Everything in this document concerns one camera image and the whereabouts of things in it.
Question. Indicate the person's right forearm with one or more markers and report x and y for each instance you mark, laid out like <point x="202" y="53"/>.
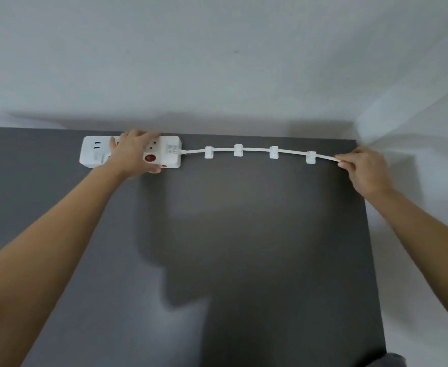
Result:
<point x="422" y="229"/>

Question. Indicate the person's left forearm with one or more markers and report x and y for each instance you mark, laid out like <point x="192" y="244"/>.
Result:
<point x="44" y="256"/>

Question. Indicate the white power strip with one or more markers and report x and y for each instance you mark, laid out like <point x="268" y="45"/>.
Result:
<point x="170" y="150"/>

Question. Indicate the grey rounded object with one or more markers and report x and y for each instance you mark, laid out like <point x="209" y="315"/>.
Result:
<point x="390" y="360"/>

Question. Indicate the person's left thumb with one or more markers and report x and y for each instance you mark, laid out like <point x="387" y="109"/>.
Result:
<point x="153" y="170"/>

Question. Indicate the person's right hand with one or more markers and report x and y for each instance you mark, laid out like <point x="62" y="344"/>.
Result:
<point x="369" y="171"/>

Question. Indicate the person's left hand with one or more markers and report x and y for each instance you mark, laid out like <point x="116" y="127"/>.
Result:
<point x="130" y="156"/>

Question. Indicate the person's right thumb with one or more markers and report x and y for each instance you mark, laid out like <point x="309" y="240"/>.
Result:
<point x="347" y="165"/>

